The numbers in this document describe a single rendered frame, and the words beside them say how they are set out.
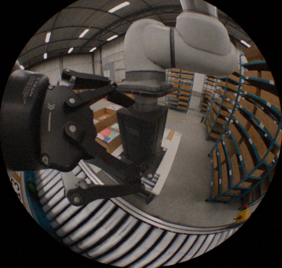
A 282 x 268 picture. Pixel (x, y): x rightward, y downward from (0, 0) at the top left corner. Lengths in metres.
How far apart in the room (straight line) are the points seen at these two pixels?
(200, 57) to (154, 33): 0.14
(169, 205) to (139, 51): 1.35
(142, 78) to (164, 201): 1.25
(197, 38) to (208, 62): 0.07
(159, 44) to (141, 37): 0.06
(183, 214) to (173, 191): 0.37
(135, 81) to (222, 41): 0.28
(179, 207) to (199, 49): 1.36
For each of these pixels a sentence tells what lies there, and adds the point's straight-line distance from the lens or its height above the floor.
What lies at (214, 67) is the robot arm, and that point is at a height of 1.26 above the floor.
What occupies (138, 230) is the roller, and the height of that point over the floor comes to 0.75.
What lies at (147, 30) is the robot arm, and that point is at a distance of 0.30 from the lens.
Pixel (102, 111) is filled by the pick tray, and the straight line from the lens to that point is 1.16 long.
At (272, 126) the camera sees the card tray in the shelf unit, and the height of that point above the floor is 1.20.
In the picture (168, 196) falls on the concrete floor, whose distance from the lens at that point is 1.26.
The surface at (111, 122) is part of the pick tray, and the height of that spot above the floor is 0.78.
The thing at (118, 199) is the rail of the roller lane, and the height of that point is 0.73.
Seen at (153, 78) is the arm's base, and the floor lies 1.20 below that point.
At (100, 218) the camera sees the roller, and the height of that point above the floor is 0.75.
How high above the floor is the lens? 1.20
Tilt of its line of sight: 34 degrees down
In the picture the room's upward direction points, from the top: straight up
